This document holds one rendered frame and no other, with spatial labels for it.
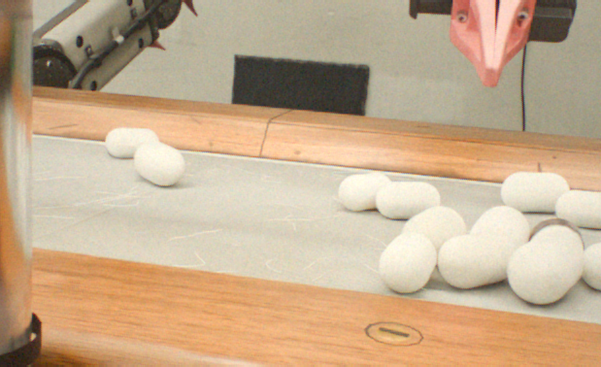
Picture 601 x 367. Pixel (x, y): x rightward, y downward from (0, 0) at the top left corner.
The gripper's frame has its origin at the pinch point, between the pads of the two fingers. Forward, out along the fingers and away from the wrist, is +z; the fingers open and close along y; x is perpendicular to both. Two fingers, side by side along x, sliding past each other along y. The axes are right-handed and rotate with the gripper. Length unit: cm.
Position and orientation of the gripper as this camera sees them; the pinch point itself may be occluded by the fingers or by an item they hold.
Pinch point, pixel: (491, 68)
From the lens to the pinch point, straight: 41.6
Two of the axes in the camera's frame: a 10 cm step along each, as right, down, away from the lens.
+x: 0.8, 6.3, 7.7
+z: -1.9, 7.7, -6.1
